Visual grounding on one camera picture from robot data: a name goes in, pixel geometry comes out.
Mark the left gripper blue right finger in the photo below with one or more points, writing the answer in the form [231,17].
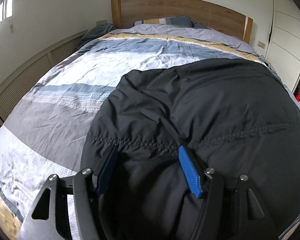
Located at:
[192,170]

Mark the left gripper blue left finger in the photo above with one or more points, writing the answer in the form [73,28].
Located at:
[102,168]

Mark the black puffer jacket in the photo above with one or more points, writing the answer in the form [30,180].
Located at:
[232,114]

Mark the striped duvet on bed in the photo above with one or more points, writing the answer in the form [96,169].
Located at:
[45,193]

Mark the beige radiator cover cabinet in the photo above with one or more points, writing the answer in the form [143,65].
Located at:
[16,85]

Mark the red object in wardrobe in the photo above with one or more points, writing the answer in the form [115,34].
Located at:
[297,95]

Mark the blue-grey cloth beside bed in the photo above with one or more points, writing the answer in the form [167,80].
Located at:
[96,32]

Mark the striped pillow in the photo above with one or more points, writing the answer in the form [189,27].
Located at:
[182,21]

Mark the white wardrobe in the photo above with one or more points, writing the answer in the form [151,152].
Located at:
[283,52]

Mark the wooden headboard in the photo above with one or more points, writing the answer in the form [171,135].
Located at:
[217,17]

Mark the wall socket plate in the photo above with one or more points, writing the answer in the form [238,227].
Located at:
[261,44]

